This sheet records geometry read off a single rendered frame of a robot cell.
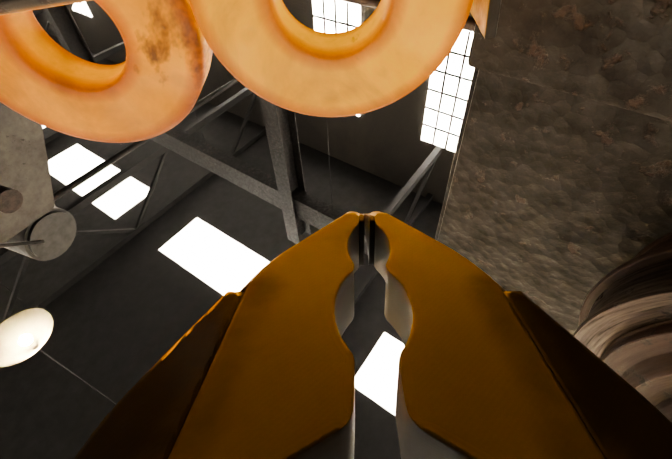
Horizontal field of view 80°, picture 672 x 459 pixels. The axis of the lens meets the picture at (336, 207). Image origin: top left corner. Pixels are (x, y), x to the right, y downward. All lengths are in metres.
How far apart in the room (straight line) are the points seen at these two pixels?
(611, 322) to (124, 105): 0.54
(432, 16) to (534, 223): 0.51
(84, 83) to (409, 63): 0.20
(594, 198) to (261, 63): 0.51
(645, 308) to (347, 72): 0.42
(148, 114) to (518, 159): 0.50
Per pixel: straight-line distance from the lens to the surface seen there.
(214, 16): 0.25
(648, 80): 0.50
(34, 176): 2.83
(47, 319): 5.22
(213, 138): 12.02
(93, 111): 0.32
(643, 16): 0.48
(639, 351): 0.59
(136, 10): 0.26
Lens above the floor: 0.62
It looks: 48 degrees up
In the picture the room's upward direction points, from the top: 177 degrees clockwise
